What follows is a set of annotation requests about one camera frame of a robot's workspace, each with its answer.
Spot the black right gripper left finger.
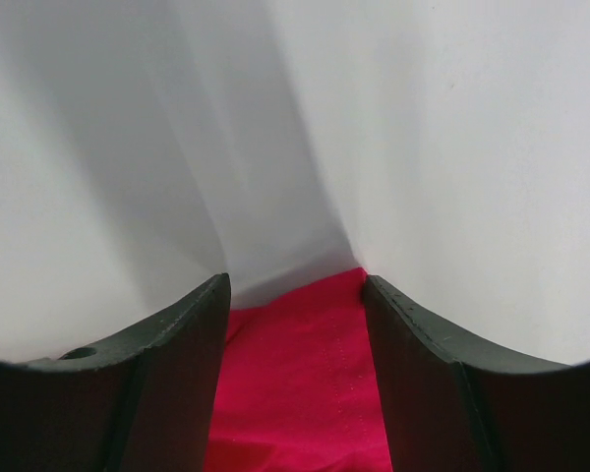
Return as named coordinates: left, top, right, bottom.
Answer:
left=0, top=274, right=231, bottom=471

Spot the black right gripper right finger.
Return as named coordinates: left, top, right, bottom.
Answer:
left=362, top=276, right=590, bottom=471

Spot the red t shirt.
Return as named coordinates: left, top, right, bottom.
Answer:
left=204, top=268, right=391, bottom=471

